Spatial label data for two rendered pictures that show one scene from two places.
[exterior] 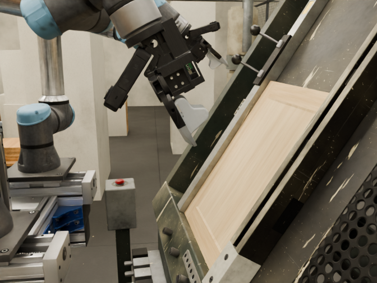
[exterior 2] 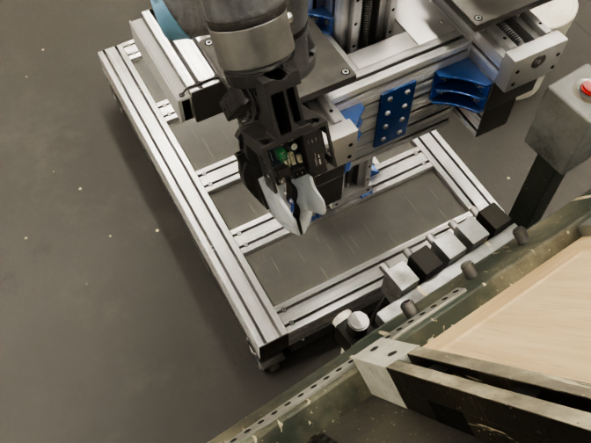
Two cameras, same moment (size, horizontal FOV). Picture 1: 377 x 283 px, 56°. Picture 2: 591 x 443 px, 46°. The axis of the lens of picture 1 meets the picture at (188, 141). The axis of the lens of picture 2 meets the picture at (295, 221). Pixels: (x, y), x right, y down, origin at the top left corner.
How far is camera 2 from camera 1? 78 cm
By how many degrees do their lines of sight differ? 65
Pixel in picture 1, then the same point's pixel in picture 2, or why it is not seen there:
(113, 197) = (551, 106)
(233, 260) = (380, 366)
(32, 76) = not seen: outside the picture
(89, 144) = not seen: outside the picture
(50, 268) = not seen: hidden behind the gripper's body
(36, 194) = (453, 18)
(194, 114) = (281, 207)
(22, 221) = (318, 78)
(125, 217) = (554, 147)
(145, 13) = (226, 56)
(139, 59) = (235, 96)
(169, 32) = (261, 96)
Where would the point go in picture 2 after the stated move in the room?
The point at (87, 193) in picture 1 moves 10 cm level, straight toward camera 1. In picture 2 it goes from (506, 74) to (471, 98)
